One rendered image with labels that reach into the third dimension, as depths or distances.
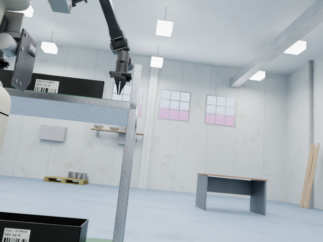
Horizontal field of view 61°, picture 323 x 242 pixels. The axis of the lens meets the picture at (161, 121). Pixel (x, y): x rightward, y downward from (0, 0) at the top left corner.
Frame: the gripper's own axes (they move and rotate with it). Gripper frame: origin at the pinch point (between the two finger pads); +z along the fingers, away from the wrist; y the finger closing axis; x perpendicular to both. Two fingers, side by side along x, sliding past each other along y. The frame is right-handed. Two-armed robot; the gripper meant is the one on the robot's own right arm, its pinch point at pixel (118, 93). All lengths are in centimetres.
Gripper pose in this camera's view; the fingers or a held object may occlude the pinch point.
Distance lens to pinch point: 127.6
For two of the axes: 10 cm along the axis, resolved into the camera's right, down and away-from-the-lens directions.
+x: 0.8, -1.6, -9.8
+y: -9.9, -1.0, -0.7
